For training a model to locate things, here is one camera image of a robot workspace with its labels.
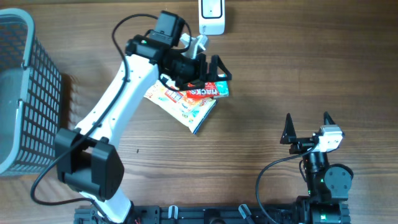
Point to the red candy bag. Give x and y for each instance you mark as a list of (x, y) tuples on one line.
[(210, 90)]

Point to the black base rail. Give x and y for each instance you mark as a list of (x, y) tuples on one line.
[(281, 213)]

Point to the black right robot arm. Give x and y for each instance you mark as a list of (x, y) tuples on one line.
[(328, 184)]

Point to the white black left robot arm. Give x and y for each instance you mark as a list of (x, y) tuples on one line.
[(86, 157)]

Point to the yellow wet wipes pack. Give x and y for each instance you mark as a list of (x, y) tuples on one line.
[(190, 112)]

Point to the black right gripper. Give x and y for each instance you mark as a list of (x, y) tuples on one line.
[(289, 136)]

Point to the white barcode scanner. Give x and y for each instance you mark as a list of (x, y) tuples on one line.
[(211, 17)]

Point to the teal tissue pack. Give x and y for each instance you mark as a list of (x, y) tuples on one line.
[(222, 89)]

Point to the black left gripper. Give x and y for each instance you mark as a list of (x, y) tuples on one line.
[(200, 75)]

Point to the grey black shopping basket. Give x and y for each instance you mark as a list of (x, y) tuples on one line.
[(31, 97)]

